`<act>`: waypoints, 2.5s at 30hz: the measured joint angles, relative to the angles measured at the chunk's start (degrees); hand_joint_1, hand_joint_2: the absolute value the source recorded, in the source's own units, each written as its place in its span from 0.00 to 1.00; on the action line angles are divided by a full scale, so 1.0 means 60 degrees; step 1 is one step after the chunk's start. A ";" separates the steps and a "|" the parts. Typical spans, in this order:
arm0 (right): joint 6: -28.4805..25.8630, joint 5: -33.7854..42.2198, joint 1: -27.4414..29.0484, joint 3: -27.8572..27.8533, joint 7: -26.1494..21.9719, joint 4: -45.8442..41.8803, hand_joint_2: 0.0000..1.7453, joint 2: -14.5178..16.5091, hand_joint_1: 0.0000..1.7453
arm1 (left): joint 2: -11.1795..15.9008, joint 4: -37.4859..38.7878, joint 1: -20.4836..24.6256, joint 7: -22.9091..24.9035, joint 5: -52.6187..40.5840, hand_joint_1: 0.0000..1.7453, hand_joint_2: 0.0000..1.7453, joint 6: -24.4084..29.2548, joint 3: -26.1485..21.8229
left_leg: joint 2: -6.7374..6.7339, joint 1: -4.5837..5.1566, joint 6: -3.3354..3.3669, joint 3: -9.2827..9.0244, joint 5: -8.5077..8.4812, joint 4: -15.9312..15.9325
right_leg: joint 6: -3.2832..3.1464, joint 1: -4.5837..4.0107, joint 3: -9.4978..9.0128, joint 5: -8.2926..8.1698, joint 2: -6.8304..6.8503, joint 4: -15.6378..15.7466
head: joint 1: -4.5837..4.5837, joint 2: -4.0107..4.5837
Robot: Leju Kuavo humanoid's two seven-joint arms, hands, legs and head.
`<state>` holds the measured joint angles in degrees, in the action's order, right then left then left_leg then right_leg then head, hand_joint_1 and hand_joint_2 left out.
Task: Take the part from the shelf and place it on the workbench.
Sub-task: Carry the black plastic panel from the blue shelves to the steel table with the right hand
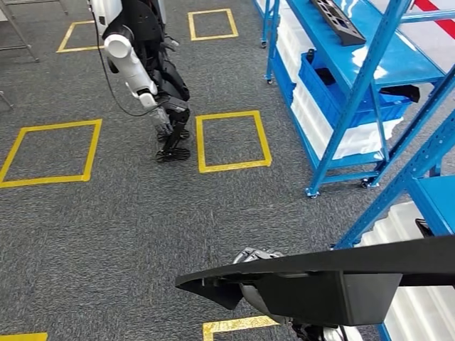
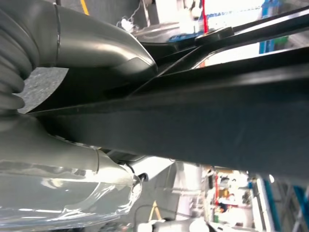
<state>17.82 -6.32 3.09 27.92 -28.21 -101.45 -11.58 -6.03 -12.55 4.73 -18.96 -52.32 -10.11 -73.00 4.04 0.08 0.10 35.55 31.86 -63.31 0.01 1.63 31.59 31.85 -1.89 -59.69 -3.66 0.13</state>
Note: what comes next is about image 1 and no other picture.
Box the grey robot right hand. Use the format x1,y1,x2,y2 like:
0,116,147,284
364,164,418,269
232,247,285,327

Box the yellow floor tape square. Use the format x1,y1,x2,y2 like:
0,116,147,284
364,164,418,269
0,332,49,341
0,118,104,190
187,8,240,43
195,109,273,175
56,19,107,54

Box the stacked white plastic trays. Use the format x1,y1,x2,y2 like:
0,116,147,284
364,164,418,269
277,8,302,72
290,82,405,162

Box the blue plastic crate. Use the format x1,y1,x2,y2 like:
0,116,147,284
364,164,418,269
299,49,413,129

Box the white and black humanoid robot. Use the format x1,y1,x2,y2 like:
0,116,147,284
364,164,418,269
87,0,193,164

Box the red floor tape line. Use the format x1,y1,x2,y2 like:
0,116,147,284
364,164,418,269
413,0,455,41

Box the stainless steel table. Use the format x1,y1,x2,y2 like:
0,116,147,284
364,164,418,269
0,0,69,63

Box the black robot tether cable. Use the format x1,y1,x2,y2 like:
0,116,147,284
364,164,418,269
90,9,159,119

